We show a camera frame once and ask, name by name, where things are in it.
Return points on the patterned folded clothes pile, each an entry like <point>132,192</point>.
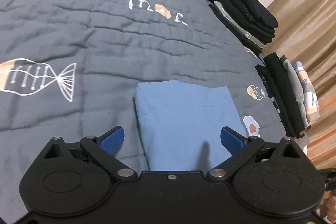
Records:
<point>291,92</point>

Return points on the beige curtain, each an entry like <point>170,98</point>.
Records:
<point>306,33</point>

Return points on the black folded clothes stack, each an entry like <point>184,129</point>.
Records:
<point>249,20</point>

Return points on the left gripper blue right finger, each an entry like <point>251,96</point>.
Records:
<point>242,150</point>

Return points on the blue shirt garment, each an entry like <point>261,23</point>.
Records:
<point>180,124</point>

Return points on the grey quilted bedspread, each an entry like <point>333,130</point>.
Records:
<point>78,63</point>

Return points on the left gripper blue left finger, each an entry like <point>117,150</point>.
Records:
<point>101,151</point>

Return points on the person right hand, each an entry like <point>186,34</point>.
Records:
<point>331,207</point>

